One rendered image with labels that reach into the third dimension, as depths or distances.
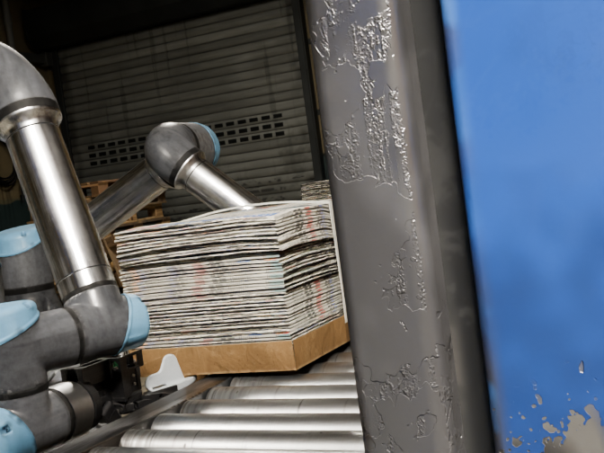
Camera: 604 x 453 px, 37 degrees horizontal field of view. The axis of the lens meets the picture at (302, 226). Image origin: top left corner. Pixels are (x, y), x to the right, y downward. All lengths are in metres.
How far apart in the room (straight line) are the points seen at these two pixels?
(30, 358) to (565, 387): 0.99
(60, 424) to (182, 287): 0.30
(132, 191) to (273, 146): 7.80
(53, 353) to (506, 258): 1.00
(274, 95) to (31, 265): 7.90
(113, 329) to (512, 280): 1.03
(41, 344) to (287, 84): 8.72
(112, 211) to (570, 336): 1.96
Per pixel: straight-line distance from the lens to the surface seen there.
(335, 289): 1.42
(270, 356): 1.29
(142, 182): 2.07
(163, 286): 1.38
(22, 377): 1.14
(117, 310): 1.20
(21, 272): 2.08
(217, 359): 1.34
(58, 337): 1.16
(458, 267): 0.19
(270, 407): 1.16
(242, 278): 1.30
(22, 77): 1.31
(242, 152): 10.05
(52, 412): 1.18
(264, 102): 9.90
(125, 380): 1.28
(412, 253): 0.18
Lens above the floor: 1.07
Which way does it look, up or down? 3 degrees down
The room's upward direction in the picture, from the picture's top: 8 degrees counter-clockwise
